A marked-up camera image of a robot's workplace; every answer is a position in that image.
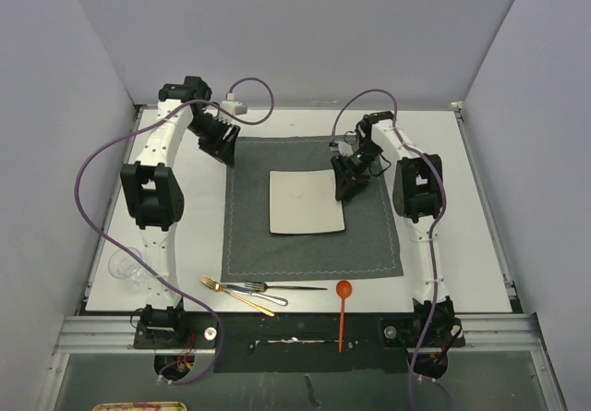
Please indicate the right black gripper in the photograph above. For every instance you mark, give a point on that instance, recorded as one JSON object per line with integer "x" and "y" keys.
{"x": 348, "y": 182}

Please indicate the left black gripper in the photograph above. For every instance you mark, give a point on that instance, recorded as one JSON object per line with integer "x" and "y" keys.
{"x": 222, "y": 149}

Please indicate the white square plate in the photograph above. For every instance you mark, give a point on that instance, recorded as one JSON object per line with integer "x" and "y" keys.
{"x": 304, "y": 203}

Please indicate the dark grey cloth placemat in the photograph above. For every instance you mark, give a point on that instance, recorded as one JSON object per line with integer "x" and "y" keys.
{"x": 367, "y": 248}

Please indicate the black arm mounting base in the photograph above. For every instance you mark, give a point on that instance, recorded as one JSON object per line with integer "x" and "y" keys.
{"x": 297, "y": 343}

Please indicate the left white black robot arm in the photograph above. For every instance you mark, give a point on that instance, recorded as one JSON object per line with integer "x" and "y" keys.
{"x": 154, "y": 197}

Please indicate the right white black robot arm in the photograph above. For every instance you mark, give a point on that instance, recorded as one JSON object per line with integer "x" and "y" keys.
{"x": 418, "y": 197}

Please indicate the orange plastic spoon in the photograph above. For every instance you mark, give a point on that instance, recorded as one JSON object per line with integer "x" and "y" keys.
{"x": 344, "y": 290}

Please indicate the gold fork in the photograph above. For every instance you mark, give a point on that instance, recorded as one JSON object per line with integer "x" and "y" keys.
{"x": 216, "y": 287}

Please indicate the silver table knife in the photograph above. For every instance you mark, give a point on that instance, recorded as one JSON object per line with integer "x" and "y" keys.
{"x": 250, "y": 292}

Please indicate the clear plastic cup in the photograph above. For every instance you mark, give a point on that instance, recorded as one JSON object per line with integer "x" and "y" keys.
{"x": 129, "y": 275}

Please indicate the floral tray edge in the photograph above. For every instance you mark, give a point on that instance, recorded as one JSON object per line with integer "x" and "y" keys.
{"x": 141, "y": 406}

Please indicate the dark handled silver fork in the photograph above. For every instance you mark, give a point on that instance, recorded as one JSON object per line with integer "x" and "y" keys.
{"x": 263, "y": 287}

